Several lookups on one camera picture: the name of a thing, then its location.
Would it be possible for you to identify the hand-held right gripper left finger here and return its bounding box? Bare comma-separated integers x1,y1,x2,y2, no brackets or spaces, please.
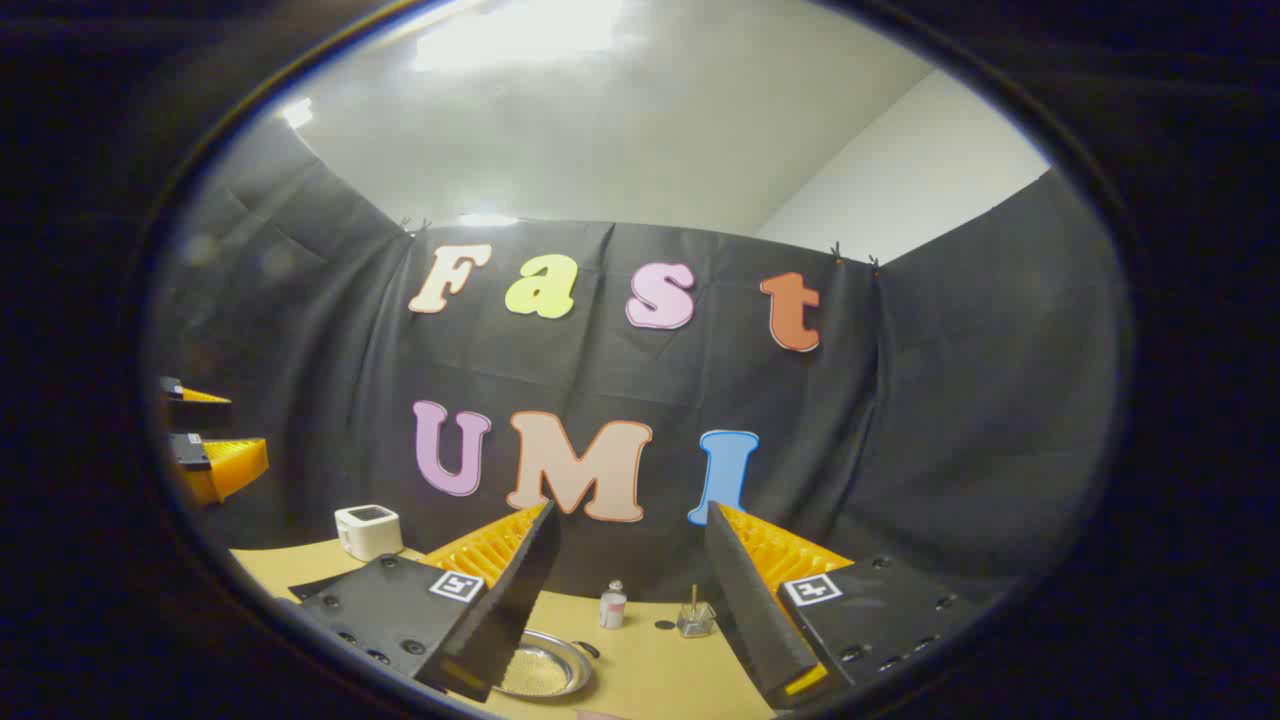
298,500,563,703

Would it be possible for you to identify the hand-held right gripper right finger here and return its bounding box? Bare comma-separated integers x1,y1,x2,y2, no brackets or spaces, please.
703,500,991,711

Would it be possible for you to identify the stainless steel pot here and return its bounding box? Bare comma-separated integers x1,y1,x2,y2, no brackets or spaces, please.
495,629,602,699

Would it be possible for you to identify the white box appliance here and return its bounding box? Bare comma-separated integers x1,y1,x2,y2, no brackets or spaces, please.
335,504,404,563

